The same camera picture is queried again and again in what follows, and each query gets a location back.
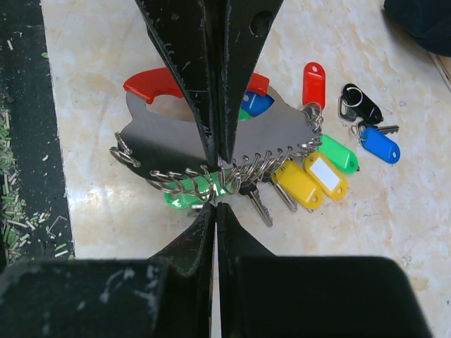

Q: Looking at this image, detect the dark navy vest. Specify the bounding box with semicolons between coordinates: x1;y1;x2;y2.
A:
383;0;450;57

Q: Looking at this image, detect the key with blue tag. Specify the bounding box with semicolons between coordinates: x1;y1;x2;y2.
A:
350;120;401;164

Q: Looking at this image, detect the key with yellow tag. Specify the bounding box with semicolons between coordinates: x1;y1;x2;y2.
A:
303;152;348;200

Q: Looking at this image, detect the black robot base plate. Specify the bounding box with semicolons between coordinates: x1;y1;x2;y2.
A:
1;1;75;265

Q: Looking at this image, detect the key with red tag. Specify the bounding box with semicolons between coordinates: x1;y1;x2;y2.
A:
302;62;326;120

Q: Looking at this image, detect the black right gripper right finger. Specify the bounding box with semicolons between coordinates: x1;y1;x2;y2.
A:
216;203;432;337

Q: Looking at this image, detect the red-handled metal key organizer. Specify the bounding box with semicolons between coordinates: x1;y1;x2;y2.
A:
110;68;321;196

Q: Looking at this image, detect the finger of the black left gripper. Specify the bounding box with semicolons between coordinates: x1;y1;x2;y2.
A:
136;0;219;165
218;0;283;162

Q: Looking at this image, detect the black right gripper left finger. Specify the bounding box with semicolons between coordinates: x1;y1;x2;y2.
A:
1;204;216;337

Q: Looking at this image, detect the wooden clothes rack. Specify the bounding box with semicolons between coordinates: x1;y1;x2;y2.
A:
428;52;451;92

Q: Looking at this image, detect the key with green tag on ring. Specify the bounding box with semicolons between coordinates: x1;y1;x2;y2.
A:
318;134;359;174

